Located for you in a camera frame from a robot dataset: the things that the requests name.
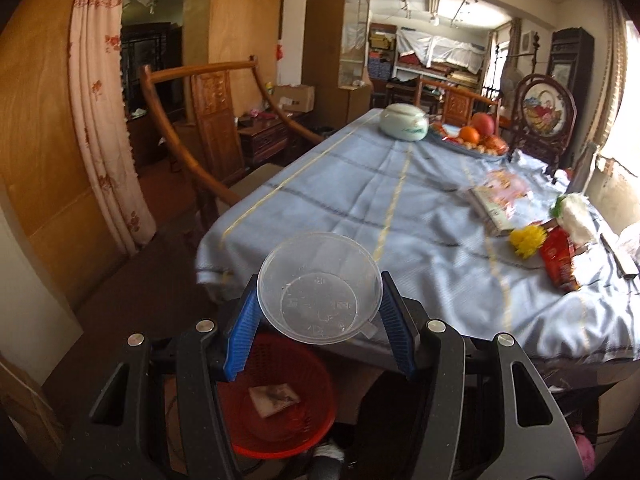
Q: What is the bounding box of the wooden round-back armchair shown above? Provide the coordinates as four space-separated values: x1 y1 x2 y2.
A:
139 56 326 241

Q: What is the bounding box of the red plastic mesh basket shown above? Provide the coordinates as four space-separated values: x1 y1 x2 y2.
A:
215 332 337 458

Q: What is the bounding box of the carved wooden chair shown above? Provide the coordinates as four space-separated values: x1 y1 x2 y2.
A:
417 78 503 128

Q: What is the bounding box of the plate of small oranges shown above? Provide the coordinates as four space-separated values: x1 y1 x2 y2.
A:
432 125 511 157

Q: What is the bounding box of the low carved wooden cabinet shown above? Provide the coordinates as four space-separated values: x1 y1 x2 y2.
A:
237 112 311 166

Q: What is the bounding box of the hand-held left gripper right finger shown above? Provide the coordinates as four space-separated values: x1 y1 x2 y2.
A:
379 271 587 480

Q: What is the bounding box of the pale green ceramic lidded jar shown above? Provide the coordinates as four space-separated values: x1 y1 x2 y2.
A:
378 103 431 141

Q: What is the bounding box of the cardboard box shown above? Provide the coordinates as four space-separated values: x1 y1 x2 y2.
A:
274 85 316 112

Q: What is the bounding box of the strapped cardboard crate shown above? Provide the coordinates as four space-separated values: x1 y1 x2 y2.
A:
0 355 66 461

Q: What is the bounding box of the dark carved cabinet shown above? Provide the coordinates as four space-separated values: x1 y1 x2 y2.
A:
547 27 596 111

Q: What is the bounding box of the glass display cabinet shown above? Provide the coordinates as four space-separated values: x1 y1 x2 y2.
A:
302 0 373 126

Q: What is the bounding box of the tall plywood wardrobe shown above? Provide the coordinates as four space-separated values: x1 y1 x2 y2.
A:
182 0 286 126

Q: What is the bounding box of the yellow artificial flower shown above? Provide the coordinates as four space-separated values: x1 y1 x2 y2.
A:
509 225 548 261

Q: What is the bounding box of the pink floral curtain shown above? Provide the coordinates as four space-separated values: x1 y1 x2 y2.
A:
67 0 157 256

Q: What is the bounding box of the white artificial flower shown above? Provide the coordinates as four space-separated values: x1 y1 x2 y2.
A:
550 193 598 246

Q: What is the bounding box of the clear plastic bowl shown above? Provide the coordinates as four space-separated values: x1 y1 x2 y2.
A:
256 231 384 346

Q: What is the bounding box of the crumpled paper scrap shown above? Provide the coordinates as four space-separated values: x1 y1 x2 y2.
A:
248 382 302 418

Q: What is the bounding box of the grey seat cushion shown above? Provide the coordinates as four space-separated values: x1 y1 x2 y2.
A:
220 162 286 207

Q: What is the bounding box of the pink printed packet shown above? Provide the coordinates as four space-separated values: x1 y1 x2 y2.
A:
482 170 532 221

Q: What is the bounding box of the round embroidered table screen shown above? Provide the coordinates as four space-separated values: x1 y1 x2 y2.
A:
510 74 577 171

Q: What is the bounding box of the red snack packet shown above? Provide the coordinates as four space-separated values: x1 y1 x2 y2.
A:
540 227 583 293

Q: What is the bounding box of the blue striped tablecloth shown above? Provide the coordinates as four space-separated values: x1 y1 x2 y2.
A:
194 108 640 361

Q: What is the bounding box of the white dust sheet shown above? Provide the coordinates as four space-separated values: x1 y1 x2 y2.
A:
397 27 488 76

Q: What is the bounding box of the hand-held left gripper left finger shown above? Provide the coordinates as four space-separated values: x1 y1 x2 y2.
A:
65 276 266 480

